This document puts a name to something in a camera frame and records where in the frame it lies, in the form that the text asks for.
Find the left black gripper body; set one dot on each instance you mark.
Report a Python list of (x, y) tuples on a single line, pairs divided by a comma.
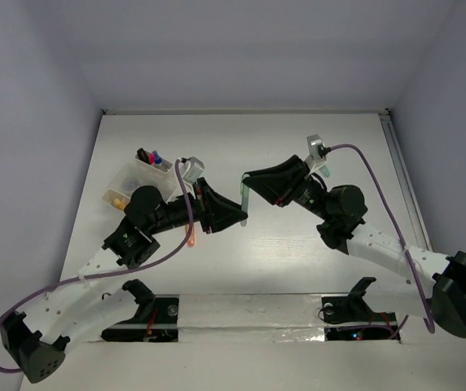
[(174, 215)]

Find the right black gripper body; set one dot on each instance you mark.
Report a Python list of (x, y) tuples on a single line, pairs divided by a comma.
[(309, 197)]

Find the yellow highlighter cap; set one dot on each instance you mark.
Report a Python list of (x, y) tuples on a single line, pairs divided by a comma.
[(117, 201)]

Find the light green highlighter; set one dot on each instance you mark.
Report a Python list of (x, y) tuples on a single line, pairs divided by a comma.
[(244, 191)]

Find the pink black highlighter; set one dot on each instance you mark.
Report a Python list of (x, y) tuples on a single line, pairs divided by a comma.
[(145, 157)]

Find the clear blue spray bottle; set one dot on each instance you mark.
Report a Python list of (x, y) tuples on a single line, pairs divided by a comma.
[(157, 160)]

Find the paperclip jar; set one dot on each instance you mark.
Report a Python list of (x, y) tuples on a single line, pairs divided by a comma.
[(129, 185)]

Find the dark green marker pen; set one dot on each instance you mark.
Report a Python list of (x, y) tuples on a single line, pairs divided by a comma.
[(324, 171)]

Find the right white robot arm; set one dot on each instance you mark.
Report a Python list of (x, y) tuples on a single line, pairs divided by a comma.
[(439, 279)]

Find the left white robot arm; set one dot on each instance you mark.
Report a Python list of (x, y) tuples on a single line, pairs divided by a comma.
[(39, 336)]

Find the orange highlighter pen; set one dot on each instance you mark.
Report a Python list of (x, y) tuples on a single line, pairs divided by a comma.
[(191, 241)]

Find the white perforated organizer box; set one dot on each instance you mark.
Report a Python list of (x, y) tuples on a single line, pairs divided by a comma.
[(146, 169)]

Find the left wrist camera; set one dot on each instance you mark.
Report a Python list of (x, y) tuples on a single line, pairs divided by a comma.
[(190, 169)]

